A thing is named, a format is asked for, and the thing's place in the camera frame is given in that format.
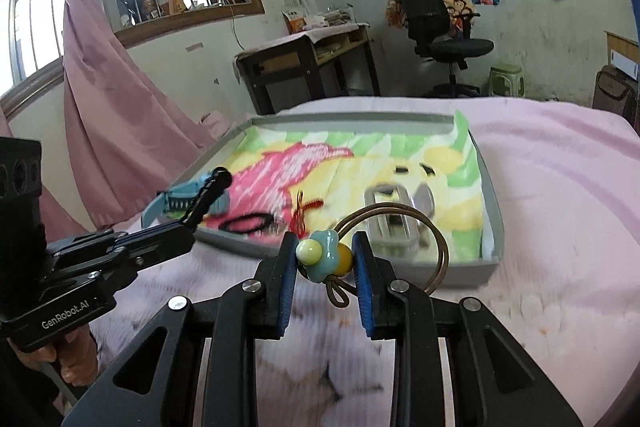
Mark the black hair tie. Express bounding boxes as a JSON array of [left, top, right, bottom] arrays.
[[219, 211, 277, 236]]

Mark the person's left hand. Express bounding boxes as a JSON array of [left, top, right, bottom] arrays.
[[22, 324, 99, 387]]

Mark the colourful cartoon cloth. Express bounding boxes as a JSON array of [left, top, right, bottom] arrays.
[[200, 109, 486, 260]]

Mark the beige hair claw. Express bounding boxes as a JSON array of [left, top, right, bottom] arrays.
[[364, 183, 436, 260]]

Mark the orange cartoon poster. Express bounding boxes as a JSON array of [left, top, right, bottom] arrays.
[[386, 0, 408, 28]]

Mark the dark wooden desk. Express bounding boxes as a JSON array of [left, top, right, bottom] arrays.
[[236, 23, 382, 115]]

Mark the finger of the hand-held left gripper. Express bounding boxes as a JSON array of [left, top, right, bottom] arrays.
[[42, 258, 139, 296], [47, 221, 197, 269]]

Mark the wooden board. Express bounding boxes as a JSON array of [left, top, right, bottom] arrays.
[[604, 31, 640, 80]]

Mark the cartoon poster behind chair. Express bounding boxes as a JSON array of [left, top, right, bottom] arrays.
[[444, 0, 477, 36]]

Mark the brown hair tie with flower bead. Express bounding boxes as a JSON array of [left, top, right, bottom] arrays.
[[295, 202, 451, 309]]

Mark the red string ornament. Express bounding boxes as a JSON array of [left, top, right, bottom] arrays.
[[291, 189, 326, 234]]

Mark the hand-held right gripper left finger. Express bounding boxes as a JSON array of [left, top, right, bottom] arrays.
[[60, 232, 301, 427]]

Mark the green plastic stool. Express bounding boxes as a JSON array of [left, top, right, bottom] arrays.
[[489, 64, 526, 98]]

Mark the black office chair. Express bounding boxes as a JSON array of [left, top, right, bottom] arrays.
[[390, 0, 495, 98]]

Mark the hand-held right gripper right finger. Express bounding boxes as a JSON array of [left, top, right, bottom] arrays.
[[351, 232, 586, 427]]

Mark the grey shallow box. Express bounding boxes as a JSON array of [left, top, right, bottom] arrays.
[[192, 109, 501, 290]]

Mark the blue watch with black strap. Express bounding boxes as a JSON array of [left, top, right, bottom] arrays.
[[141, 172, 231, 229]]

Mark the pink curtain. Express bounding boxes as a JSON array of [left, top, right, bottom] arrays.
[[0, 0, 223, 230]]

